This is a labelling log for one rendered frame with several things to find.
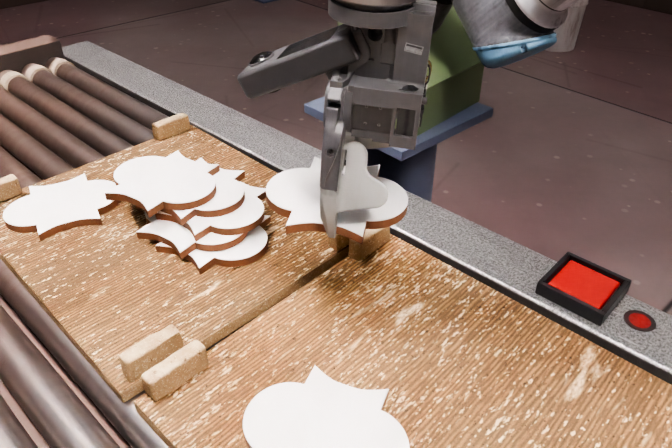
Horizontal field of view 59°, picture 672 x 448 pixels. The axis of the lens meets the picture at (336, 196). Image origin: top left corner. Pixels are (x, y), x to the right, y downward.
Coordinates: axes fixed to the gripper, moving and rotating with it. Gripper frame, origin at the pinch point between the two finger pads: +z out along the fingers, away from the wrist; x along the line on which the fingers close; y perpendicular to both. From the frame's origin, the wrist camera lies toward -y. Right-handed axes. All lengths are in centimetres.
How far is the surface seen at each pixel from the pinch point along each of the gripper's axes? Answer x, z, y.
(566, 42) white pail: 350, 106, 91
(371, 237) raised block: 5.4, 9.1, 3.6
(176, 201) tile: 4.0, 7.2, -19.4
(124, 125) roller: 34, 17, -43
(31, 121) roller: 32, 18, -59
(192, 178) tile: 9.2, 7.4, -19.6
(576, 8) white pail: 350, 84, 91
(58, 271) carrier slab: -4.5, 13.0, -30.6
